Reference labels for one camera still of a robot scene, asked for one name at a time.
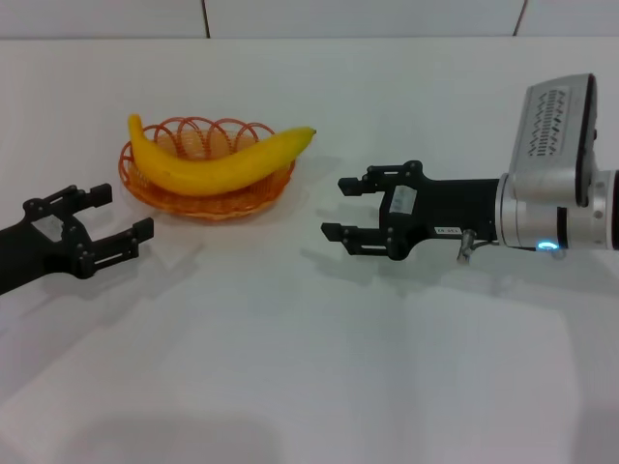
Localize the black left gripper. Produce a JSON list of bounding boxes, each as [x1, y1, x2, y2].
[[0, 182, 155, 296]]

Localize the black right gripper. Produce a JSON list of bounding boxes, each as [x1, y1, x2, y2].
[[321, 159, 500, 261]]

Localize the orange woven plastic basket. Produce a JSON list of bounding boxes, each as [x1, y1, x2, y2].
[[117, 115, 297, 221]]

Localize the yellow banana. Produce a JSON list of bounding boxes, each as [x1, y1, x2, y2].
[[128, 113, 318, 197]]

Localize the grey right gripper cable plug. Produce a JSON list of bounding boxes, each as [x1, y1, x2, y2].
[[457, 229, 499, 265]]

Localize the silver black wrist camera box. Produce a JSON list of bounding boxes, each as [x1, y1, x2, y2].
[[505, 72, 601, 209]]

